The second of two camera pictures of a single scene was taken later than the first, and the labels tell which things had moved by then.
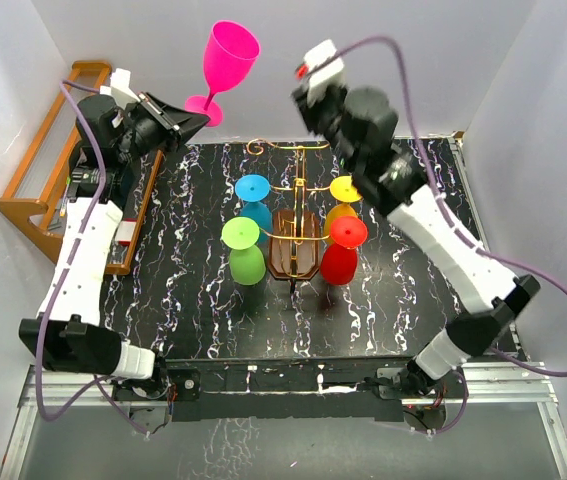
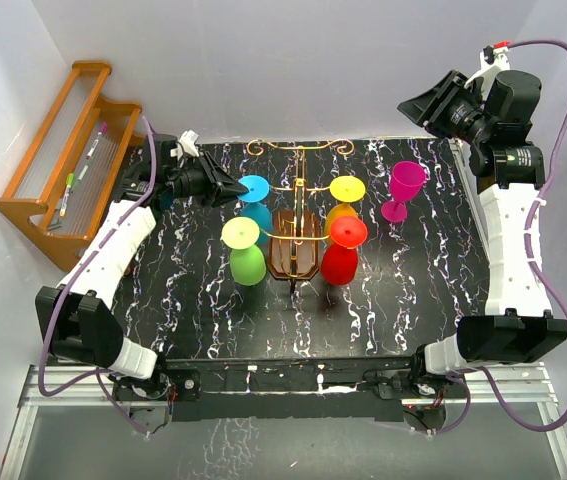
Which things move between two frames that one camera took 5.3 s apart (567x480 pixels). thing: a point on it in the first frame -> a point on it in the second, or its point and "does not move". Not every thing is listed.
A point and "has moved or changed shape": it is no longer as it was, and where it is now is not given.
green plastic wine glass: (247, 263) does not move
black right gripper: (309, 113) -> (425, 108)
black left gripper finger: (176, 118) -> (220, 176)
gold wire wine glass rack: (294, 234) does not move
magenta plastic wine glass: (229, 56) has moved or changed shape
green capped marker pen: (62, 209) does not move
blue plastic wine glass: (252, 189) does not move
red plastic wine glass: (340, 260) does not move
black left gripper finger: (194, 125) -> (225, 193)
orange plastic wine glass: (345, 193) does not move
